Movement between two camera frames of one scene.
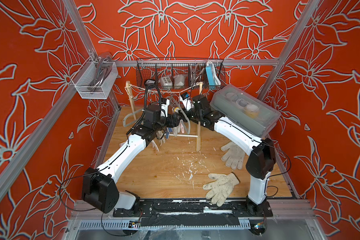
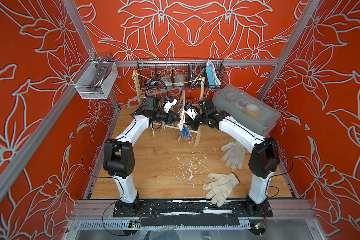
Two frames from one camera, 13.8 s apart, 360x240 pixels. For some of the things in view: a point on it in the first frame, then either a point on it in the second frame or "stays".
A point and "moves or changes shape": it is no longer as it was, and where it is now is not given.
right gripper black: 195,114 to 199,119
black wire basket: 180,73 stays
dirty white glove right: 235,156 stays
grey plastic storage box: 246,109 stays
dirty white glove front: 218,190 stays
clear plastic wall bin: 94,80 stays
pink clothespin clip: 182,128 to 182,116
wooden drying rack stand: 199,140 moves or changes shape
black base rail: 191,213 stays
